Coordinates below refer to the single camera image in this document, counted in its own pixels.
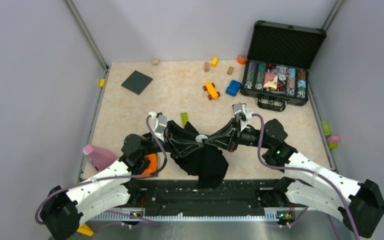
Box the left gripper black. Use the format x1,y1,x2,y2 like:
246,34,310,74
140,120,204,158

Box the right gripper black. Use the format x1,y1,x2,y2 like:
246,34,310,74
205,116,272,153

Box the black garment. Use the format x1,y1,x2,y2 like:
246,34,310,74
165,121,229,190

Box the round white brooch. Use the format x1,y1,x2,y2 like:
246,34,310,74
195,134,208,143

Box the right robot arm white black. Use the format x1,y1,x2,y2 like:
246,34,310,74
199,119,384,239

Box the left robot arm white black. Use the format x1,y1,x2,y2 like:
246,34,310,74
34,121,203,240

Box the lime green lego plate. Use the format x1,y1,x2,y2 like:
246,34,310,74
180,112,189,127

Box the orange curved toy piece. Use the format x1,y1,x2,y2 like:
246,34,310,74
137,153,158,179

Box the yellow toy car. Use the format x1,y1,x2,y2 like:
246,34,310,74
202,82,221,100

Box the blue toy car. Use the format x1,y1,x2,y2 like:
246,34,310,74
225,79,242,97

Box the tan wooden block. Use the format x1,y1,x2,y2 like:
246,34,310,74
226,66,235,75

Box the brown wooden block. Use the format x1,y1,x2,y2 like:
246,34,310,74
203,62,210,72

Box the yellow lego brick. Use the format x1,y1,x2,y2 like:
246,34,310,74
210,57,219,67

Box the grey lego baseplate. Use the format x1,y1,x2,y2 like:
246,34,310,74
121,70,153,95

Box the orange round object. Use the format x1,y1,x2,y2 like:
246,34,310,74
236,55,248,65

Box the black poker chip case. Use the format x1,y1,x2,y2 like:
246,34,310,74
240,20,327,112

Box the pink plastic piece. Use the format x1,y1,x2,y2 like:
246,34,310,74
83,144,119,172

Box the light wooden cube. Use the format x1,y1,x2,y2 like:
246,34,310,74
152,58,160,66

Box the yellow wedge block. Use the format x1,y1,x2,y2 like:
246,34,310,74
76,223,95,237

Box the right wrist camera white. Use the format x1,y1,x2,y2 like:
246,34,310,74
232,102,253,132

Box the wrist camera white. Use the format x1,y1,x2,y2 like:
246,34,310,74
232,102,253,132
148,111,168,140

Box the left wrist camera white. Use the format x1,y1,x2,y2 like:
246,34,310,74
148,111,168,140

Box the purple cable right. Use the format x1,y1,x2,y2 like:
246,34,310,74
251,113,362,240

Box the purple cable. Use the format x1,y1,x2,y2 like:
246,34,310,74
251,113,362,240
34,114,169,229

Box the small yellow brick on rail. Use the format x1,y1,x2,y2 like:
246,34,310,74
99,78,105,88

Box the pink green toys on rail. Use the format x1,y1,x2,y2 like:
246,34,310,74
321,121,341,150

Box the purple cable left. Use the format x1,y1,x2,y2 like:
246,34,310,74
34,114,169,229

